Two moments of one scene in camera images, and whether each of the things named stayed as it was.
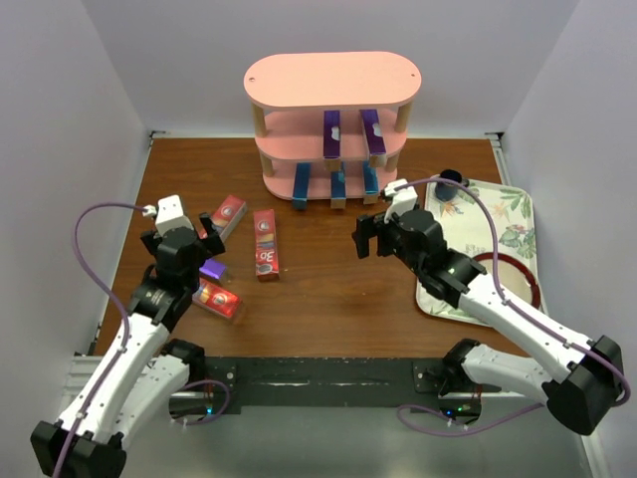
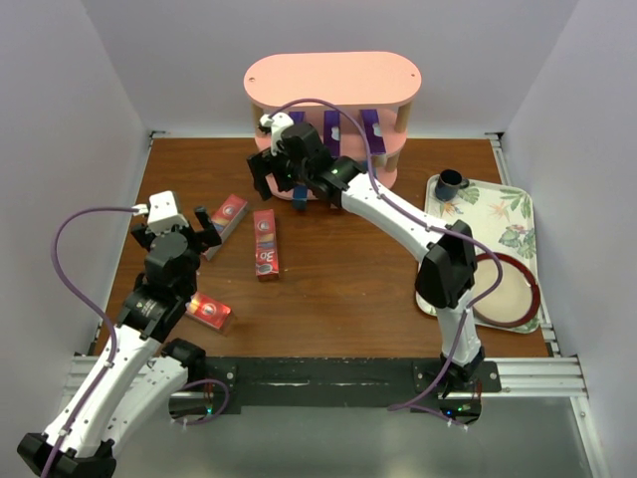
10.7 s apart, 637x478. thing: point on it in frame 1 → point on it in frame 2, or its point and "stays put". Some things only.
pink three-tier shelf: x=330 y=125 stays put
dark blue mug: x=447 y=191 stays put
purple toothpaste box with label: x=331 y=136 stays put
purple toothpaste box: x=213 y=268 → x=299 y=117
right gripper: x=368 y=227 → x=262 y=163
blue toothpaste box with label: x=302 y=185 stays put
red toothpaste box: x=226 y=217 stays put
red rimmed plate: x=514 y=277 stays put
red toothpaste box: x=217 y=299 → x=208 y=312
